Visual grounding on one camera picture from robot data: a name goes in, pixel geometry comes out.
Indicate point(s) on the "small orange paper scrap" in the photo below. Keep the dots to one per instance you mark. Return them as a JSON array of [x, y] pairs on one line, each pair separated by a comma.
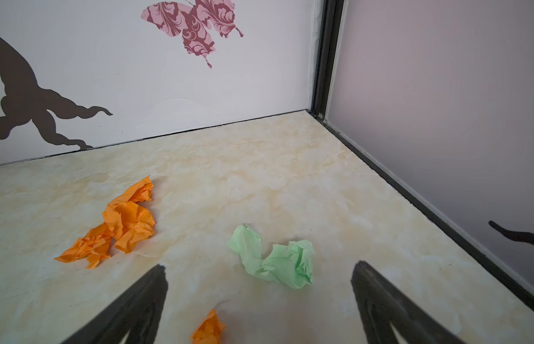
[[210, 330]]

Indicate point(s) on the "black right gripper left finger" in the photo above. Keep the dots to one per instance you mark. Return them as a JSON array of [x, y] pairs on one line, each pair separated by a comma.
[[133, 317]]

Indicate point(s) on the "large orange crumpled paper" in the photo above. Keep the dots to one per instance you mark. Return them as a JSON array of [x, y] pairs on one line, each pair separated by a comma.
[[126, 224]]

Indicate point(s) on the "green crumpled paper far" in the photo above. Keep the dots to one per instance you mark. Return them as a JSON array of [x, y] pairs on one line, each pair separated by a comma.
[[289, 264]]

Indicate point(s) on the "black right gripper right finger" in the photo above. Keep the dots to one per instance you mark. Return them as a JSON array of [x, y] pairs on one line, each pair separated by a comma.
[[385, 311]]

